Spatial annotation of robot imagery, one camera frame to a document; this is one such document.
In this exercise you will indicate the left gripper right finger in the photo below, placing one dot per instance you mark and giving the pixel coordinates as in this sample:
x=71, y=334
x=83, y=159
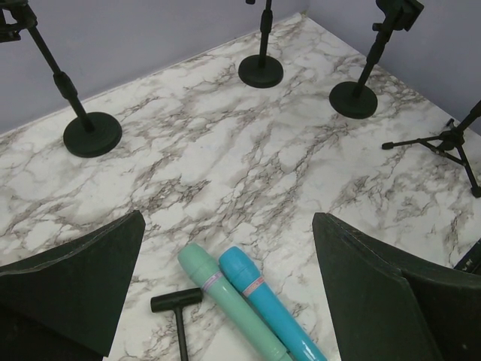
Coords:
x=387, y=304

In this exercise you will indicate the black T-handle tool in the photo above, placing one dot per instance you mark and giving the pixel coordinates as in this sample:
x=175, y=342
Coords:
x=176, y=302

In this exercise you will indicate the black round-base clip stand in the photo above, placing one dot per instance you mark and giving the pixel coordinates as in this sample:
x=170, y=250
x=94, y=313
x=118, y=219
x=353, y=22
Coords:
x=261, y=70

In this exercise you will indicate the black stand with shock mount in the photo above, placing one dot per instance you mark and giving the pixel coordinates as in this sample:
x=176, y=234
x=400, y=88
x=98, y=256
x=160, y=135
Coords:
x=88, y=135

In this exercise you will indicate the blue microphone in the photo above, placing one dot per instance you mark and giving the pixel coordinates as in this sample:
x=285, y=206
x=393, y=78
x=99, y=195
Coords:
x=246, y=277

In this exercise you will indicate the mint green microphone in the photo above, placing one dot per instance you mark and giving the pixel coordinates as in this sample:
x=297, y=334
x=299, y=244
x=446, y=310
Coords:
x=204, y=271

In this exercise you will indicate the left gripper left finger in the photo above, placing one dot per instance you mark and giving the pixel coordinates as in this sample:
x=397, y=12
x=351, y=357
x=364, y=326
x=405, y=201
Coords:
x=67, y=301

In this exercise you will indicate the black tripod shock-mount stand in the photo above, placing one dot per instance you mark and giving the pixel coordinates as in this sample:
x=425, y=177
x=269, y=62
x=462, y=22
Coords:
x=449, y=144

